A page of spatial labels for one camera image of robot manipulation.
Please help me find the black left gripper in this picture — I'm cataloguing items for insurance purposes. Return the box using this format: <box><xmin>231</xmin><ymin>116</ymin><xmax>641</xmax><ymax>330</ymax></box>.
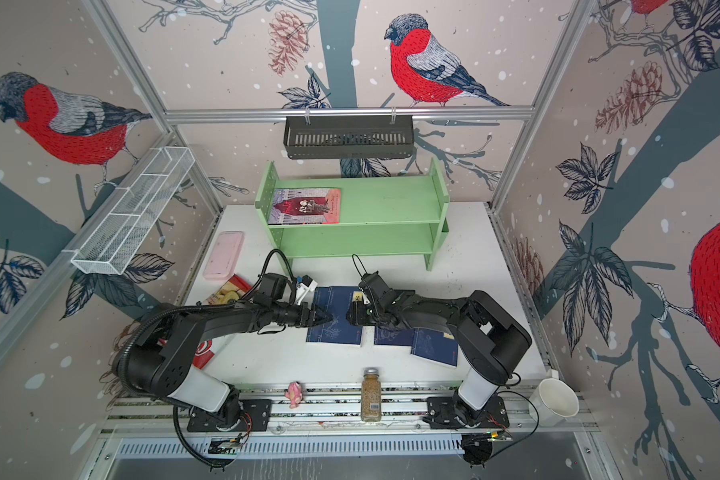
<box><xmin>272</xmin><ymin>302</ymin><xmax>334</xmax><ymax>328</ymax></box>

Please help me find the blue book yellow label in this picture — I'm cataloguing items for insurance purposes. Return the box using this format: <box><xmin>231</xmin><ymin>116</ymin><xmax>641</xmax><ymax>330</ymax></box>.
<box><xmin>322</xmin><ymin>286</ymin><xmax>363</xmax><ymax>346</ymax></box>

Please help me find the pink Hamlet book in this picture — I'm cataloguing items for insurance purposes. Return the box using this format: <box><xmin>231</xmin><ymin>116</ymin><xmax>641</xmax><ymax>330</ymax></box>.
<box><xmin>267</xmin><ymin>188</ymin><xmax>341</xmax><ymax>225</ymax></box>

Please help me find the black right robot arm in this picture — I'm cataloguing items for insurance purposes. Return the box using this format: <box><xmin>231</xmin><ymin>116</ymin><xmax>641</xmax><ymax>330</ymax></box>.
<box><xmin>347</xmin><ymin>272</ymin><xmax>532</xmax><ymax>428</ymax></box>

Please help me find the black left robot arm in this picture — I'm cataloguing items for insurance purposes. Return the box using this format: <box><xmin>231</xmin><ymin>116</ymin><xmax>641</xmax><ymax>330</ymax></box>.
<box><xmin>112</xmin><ymin>249</ymin><xmax>332</xmax><ymax>428</ymax></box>

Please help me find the leftmost blue book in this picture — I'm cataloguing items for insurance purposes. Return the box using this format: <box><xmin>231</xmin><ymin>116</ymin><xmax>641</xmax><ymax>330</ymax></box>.
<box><xmin>306</xmin><ymin>287</ymin><xmax>331</xmax><ymax>344</ymax></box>

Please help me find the spice jar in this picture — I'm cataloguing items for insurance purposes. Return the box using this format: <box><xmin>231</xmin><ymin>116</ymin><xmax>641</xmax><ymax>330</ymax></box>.
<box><xmin>361</xmin><ymin>367</ymin><xmax>382</xmax><ymax>422</ymax></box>

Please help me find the pink small toy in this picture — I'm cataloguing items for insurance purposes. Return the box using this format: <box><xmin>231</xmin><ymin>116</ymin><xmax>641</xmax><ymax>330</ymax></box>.
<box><xmin>285</xmin><ymin>382</ymin><xmax>303</xmax><ymax>409</ymax></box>

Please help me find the red snack bag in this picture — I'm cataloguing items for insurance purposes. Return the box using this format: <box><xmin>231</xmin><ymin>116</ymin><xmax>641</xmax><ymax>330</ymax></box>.
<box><xmin>193</xmin><ymin>275</ymin><xmax>251</xmax><ymax>369</ymax></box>

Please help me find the rightmost blue book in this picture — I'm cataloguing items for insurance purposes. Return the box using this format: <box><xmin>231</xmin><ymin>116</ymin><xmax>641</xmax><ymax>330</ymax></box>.
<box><xmin>411</xmin><ymin>329</ymin><xmax>459</xmax><ymax>368</ymax></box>

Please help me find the green wooden shelf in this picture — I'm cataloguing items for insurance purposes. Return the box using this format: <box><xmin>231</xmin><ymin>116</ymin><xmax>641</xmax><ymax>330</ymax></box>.
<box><xmin>255</xmin><ymin>160</ymin><xmax>450</xmax><ymax>270</ymax></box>

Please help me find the pink case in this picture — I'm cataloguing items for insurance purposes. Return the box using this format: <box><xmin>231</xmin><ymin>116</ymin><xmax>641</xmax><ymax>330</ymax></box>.
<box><xmin>202</xmin><ymin>231</ymin><xmax>244</xmax><ymax>281</ymax></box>

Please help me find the black hanging basket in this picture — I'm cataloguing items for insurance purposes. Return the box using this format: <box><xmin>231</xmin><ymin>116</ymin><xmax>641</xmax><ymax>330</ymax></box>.
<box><xmin>283</xmin><ymin>115</ymin><xmax>415</xmax><ymax>160</ymax></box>

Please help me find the white cup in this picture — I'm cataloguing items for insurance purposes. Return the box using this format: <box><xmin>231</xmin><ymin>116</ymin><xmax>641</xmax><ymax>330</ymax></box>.
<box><xmin>529</xmin><ymin>378</ymin><xmax>580</xmax><ymax>427</ymax></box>

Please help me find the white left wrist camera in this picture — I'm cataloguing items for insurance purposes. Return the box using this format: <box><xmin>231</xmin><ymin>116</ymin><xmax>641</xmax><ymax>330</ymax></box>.
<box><xmin>295</xmin><ymin>275</ymin><xmax>318</xmax><ymax>305</ymax></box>

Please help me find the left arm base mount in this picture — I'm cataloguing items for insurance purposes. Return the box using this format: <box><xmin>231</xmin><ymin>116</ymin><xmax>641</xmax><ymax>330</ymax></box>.
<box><xmin>187</xmin><ymin>399</ymin><xmax>273</xmax><ymax>433</ymax></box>

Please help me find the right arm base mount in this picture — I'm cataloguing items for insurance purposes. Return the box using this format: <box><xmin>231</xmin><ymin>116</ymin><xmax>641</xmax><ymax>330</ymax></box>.
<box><xmin>422</xmin><ymin>394</ymin><xmax>509</xmax><ymax>430</ymax></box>

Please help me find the aluminium rail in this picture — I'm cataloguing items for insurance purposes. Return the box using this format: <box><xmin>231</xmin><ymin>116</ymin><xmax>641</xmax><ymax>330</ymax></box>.
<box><xmin>101</xmin><ymin>381</ymin><xmax>598</xmax><ymax>438</ymax></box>

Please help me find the white wire mesh basket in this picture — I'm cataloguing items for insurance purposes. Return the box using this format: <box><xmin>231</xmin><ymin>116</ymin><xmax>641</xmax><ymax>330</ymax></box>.
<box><xmin>71</xmin><ymin>146</ymin><xmax>195</xmax><ymax>275</ymax></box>

